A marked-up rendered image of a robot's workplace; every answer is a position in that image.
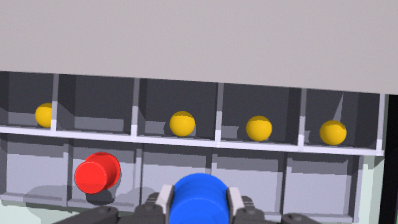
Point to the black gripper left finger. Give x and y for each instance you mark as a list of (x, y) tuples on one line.
[(151, 212)]

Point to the red plug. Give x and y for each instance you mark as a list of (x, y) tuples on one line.
[(100, 172)]

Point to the yellow ball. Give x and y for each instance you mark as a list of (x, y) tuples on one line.
[(258, 128), (182, 123), (333, 132), (43, 115)]

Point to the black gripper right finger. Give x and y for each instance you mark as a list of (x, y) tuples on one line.
[(243, 206)]

